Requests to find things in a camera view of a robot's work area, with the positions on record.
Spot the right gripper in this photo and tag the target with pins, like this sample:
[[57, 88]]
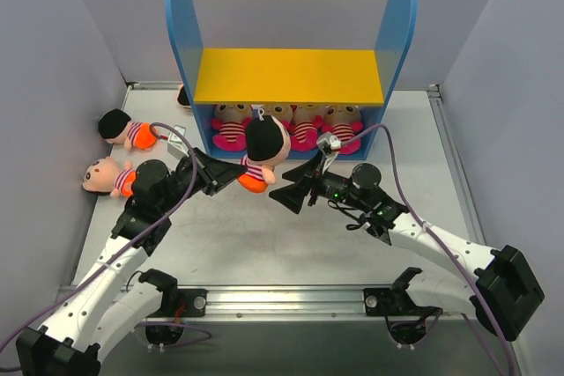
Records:
[[312, 187]]

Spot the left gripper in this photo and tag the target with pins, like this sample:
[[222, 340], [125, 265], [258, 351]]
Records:
[[202, 172]]

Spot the black-haired doll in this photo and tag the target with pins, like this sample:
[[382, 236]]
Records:
[[268, 144], [108, 177], [117, 127], [182, 98]]

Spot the white plush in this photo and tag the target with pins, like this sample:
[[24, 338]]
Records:
[[343, 121], [281, 113], [230, 122]]

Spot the pink plush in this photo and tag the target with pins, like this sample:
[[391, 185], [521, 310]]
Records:
[[307, 120]]

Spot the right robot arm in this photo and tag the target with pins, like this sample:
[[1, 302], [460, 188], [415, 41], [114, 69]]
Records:
[[498, 287]]

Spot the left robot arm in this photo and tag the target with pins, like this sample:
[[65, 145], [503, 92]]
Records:
[[87, 325]]

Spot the black-haired doll behind shelf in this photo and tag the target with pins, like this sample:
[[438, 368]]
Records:
[[182, 98]]

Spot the blue and yellow toy shelf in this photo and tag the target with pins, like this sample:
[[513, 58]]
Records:
[[258, 76]]

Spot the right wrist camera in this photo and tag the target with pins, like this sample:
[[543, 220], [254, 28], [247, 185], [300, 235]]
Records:
[[329, 145]]

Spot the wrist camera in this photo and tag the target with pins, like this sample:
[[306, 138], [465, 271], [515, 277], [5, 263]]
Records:
[[175, 145], [329, 145]]

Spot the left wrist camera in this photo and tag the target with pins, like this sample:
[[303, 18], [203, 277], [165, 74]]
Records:
[[175, 145]]

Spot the aluminium back rail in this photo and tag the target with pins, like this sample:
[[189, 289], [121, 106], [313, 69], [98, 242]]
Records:
[[154, 85]]

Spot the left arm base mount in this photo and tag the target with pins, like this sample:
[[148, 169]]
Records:
[[182, 303]]

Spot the aluminium front rail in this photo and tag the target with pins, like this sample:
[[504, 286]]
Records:
[[263, 303]]

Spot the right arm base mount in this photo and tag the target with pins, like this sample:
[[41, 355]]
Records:
[[394, 300]]

